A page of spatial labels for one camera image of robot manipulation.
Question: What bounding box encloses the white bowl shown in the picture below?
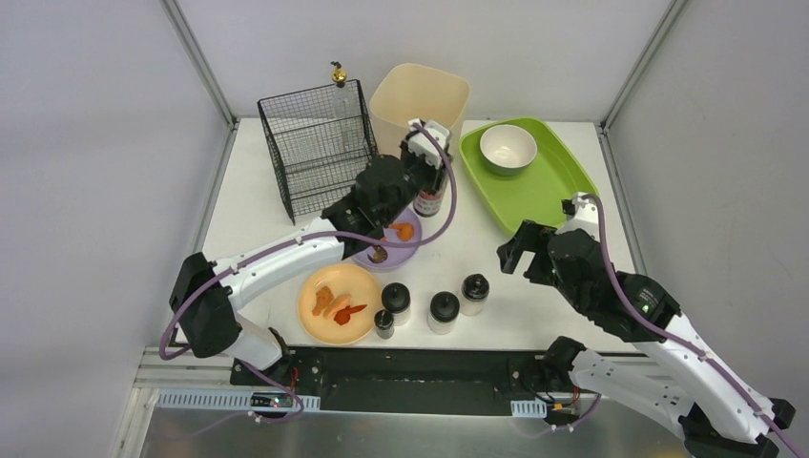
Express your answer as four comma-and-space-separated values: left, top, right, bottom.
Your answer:
479, 124, 538, 177

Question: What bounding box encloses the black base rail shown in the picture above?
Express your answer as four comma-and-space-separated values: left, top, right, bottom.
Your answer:
265, 346, 574, 416

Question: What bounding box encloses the orange plate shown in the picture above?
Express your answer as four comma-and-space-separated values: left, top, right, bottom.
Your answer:
298, 263, 382, 346

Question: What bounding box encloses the red label sauce bottle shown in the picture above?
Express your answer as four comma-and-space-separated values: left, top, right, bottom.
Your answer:
412, 177, 447, 218

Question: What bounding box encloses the black lid spice jar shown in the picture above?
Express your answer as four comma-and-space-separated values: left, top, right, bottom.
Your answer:
381, 282, 411, 326

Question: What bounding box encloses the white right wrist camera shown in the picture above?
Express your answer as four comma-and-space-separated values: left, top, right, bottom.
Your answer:
558, 192, 600, 241

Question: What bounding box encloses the clear glass oil bottle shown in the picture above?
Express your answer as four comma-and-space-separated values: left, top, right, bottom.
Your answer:
330, 61, 354, 152

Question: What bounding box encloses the red shrimp piece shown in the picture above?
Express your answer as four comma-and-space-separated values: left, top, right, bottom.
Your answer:
333, 304, 366, 325

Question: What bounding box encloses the purple plate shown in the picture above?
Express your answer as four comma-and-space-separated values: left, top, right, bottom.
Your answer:
352, 209, 423, 272

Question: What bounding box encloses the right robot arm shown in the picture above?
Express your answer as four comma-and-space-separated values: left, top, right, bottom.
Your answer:
497, 220, 796, 457

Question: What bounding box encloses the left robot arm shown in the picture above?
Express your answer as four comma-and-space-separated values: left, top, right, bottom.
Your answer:
159, 152, 451, 370

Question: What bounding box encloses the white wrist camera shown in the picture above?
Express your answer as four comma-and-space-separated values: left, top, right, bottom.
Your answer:
558, 192, 600, 241
401, 118, 452, 170

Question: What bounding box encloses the cream plastic bin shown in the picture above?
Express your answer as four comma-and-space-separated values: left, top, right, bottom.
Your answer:
369, 63, 471, 157

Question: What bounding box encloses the fried chicken piece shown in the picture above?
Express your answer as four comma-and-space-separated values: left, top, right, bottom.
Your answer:
312, 286, 334, 316

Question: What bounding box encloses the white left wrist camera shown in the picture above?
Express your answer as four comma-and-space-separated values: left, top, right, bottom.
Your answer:
401, 118, 452, 170

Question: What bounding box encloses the black wire rack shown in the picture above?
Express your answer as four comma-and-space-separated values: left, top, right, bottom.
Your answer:
257, 79, 379, 221

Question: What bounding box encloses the green plastic tub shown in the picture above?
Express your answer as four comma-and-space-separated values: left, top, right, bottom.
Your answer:
459, 117, 598, 236

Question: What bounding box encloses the black lid seasoning jar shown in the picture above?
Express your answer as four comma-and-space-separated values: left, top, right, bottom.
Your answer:
427, 291, 460, 335

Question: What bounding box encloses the glossy lid spice jar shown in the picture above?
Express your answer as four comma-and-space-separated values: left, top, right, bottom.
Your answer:
459, 273, 490, 317

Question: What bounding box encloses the orange chicken drumstick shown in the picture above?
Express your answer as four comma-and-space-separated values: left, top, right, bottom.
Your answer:
388, 222, 415, 242

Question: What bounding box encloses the pink sausage slice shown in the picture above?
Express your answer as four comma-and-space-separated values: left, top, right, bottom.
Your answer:
322, 294, 352, 319

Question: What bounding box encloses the small pepper shaker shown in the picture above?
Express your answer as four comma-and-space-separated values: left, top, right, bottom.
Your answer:
374, 309, 395, 340

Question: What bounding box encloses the dark brown shrimp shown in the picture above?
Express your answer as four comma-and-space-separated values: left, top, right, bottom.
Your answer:
367, 245, 388, 264

